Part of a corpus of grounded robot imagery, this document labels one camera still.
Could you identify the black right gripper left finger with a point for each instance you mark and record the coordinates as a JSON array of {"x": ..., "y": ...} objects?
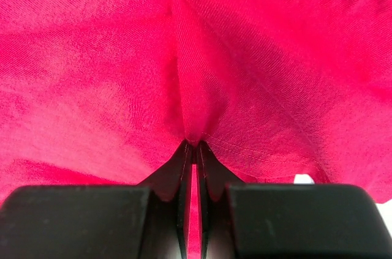
[{"x": 146, "y": 220}]

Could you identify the red t-shirt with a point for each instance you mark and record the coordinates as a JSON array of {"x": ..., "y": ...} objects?
[{"x": 103, "y": 92}]

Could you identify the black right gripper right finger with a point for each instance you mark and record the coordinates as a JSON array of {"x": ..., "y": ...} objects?
[{"x": 263, "y": 220}]

